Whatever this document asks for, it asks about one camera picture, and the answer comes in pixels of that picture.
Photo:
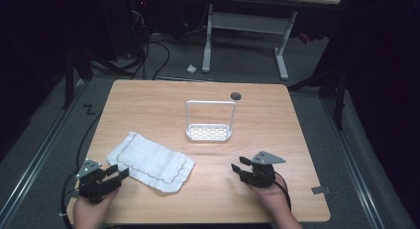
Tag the person's left hand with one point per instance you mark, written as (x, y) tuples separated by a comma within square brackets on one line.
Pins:
[(89, 211)]

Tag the grey tape piece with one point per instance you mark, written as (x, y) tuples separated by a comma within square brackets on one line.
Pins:
[(320, 190)]

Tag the metal floor rail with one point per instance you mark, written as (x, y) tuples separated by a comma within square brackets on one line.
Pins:
[(353, 163), (38, 153)]

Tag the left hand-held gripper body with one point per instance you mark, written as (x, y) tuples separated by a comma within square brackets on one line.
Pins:
[(93, 186)]

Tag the person's right hand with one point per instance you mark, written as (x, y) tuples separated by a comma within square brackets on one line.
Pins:
[(274, 196)]

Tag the black stand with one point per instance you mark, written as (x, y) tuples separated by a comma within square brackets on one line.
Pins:
[(74, 65), (325, 87)]

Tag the white towel rack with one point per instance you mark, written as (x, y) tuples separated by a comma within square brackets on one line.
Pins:
[(208, 122)]

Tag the red object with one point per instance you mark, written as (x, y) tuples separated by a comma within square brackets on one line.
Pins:
[(304, 37)]

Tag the crumpled white paper scrap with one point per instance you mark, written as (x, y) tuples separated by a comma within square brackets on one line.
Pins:
[(191, 68)]

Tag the white cloth with dark stitching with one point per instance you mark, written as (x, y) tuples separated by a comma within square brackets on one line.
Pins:
[(150, 161)]

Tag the white desk with metal legs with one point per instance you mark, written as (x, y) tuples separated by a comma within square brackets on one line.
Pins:
[(251, 24)]

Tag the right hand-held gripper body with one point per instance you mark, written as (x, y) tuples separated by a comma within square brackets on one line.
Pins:
[(263, 171)]

